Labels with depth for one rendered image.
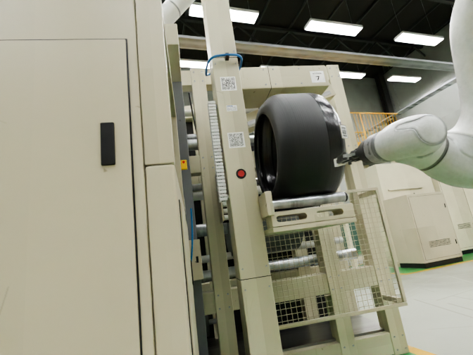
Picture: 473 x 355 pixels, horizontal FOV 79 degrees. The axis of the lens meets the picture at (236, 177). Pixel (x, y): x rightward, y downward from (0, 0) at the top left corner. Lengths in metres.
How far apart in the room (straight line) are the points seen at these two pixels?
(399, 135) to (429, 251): 5.19
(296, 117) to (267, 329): 0.85
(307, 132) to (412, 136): 0.51
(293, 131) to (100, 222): 0.86
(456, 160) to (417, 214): 5.04
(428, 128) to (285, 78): 1.20
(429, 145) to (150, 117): 0.61
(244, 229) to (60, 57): 0.89
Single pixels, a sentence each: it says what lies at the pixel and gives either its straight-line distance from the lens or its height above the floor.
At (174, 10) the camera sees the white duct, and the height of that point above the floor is 2.23.
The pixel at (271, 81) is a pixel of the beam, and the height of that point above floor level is 1.68.
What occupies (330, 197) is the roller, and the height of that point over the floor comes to 0.90.
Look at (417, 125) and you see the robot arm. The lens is 0.78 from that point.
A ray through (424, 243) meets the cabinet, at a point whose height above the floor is 0.40.
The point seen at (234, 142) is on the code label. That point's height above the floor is 1.21.
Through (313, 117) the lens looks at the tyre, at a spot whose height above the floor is 1.22.
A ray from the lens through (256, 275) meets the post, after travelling 1.23.
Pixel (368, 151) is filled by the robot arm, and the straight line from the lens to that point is 0.91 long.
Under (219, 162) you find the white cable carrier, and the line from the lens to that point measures 1.30.
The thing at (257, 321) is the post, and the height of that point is 0.46.
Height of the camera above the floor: 0.75
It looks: 14 degrees up
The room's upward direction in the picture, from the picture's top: 8 degrees counter-clockwise
